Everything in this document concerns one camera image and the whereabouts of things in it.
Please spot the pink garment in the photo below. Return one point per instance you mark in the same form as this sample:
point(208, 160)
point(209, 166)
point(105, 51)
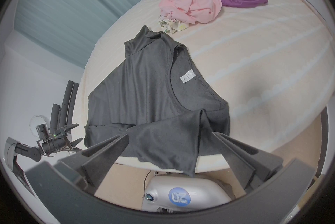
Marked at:
point(193, 5)

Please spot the black T-shirt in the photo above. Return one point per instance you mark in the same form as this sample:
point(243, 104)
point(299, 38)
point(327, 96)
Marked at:
point(144, 99)

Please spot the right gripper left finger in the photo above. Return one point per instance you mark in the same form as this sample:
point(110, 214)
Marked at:
point(104, 160)

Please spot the white printed garment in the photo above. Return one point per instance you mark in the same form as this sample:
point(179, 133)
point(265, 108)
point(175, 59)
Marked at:
point(172, 25)

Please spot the bed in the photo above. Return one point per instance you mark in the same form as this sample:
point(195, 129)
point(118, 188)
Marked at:
point(261, 60)

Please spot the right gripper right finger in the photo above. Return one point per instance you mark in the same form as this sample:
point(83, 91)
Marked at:
point(246, 165)

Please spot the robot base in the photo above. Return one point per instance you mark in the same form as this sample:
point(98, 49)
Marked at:
point(183, 191)

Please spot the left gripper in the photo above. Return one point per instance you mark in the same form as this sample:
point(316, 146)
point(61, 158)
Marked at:
point(55, 144)

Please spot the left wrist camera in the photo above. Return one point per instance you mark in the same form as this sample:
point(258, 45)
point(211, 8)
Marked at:
point(41, 131)

